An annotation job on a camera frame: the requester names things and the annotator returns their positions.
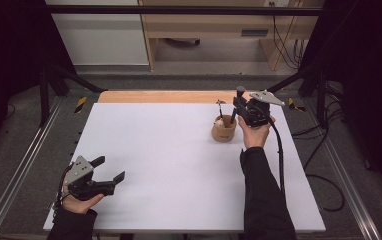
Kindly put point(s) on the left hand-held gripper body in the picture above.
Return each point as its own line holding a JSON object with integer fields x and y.
{"x": 85, "y": 190}

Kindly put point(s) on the black metal stand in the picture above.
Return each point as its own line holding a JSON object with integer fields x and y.
{"x": 321, "y": 100}
{"x": 44, "y": 96}

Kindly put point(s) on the grey desk label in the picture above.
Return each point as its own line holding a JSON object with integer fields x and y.
{"x": 254, "y": 32}

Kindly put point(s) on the wooden table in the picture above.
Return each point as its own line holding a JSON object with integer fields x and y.
{"x": 159, "y": 97}

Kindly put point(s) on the white board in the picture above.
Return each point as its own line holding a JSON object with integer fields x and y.
{"x": 179, "y": 183}

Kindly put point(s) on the wooden desk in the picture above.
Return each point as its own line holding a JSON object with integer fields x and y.
{"x": 205, "y": 25}

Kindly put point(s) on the person's right hand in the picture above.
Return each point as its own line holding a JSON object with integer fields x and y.
{"x": 255, "y": 136}

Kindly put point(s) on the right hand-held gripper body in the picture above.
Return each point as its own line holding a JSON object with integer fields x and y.
{"x": 257, "y": 113}

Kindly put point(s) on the beige cup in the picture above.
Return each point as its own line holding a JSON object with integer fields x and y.
{"x": 224, "y": 135}

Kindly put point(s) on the person's left hand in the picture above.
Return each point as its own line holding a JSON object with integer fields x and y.
{"x": 80, "y": 206}

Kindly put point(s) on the thin black brush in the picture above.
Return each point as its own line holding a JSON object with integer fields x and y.
{"x": 220, "y": 108}

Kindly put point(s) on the small white puff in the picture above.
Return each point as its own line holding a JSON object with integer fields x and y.
{"x": 219, "y": 124}

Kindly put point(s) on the black curtain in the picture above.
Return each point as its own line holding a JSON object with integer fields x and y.
{"x": 369, "y": 66}
{"x": 9, "y": 50}

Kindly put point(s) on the black horizontal bar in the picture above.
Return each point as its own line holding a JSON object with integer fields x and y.
{"x": 179, "y": 10}

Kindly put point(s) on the yellow-black tape strip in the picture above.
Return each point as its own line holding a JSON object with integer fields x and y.
{"x": 292, "y": 104}
{"x": 81, "y": 104}

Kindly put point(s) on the white cabinet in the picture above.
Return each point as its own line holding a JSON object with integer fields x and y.
{"x": 102, "y": 40}

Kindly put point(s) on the aluminium rail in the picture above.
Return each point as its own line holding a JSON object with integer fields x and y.
{"x": 345, "y": 180}
{"x": 19, "y": 173}

